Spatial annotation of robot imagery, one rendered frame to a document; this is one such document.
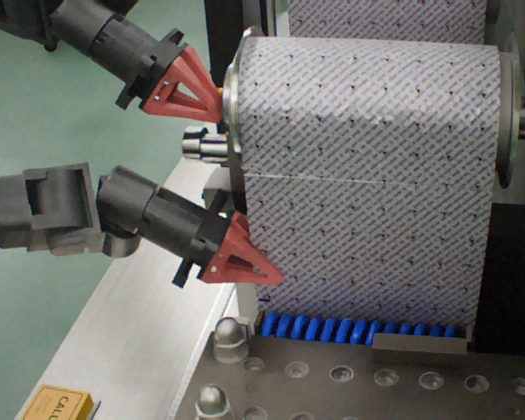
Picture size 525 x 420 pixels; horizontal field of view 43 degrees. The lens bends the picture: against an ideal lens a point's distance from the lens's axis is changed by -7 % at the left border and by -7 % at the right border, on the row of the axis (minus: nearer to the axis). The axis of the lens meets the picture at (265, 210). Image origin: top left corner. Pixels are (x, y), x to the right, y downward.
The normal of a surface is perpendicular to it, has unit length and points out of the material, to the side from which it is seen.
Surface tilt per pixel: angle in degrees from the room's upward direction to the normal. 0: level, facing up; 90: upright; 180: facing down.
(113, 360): 0
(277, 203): 91
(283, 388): 0
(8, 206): 40
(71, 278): 0
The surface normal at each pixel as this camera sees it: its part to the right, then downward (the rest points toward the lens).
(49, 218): 0.39, -0.44
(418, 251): -0.22, 0.54
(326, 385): -0.07, -0.85
